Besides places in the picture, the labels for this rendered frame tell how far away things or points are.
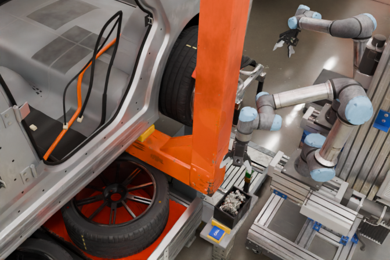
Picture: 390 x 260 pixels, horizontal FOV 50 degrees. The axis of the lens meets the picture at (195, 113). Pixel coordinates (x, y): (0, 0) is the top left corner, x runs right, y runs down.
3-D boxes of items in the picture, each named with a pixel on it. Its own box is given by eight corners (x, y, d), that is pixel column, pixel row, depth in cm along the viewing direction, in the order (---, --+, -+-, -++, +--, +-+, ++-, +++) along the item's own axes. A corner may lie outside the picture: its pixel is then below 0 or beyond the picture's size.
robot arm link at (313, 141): (319, 147, 234) (325, 129, 225) (325, 165, 224) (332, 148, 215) (298, 147, 233) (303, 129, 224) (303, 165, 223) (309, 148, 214)
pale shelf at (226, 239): (234, 187, 273) (234, 184, 270) (257, 199, 266) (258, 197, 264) (199, 236, 245) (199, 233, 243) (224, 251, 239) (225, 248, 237)
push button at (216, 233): (214, 227, 246) (214, 224, 244) (224, 233, 243) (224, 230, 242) (208, 235, 241) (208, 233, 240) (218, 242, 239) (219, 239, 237)
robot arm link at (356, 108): (323, 164, 225) (368, 85, 189) (331, 186, 214) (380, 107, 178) (302, 162, 223) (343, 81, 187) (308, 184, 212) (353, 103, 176)
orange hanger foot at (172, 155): (138, 136, 289) (136, 97, 266) (203, 169, 270) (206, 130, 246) (122, 151, 278) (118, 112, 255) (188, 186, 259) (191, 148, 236)
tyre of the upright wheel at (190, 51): (212, 13, 297) (156, 43, 249) (241, 23, 288) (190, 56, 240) (200, 91, 335) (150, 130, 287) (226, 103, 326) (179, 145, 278)
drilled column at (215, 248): (218, 247, 287) (224, 210, 259) (231, 254, 283) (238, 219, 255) (211, 258, 280) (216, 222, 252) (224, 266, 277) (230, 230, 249)
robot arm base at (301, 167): (325, 164, 237) (329, 152, 231) (315, 181, 228) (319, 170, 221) (300, 152, 243) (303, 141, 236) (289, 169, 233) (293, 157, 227)
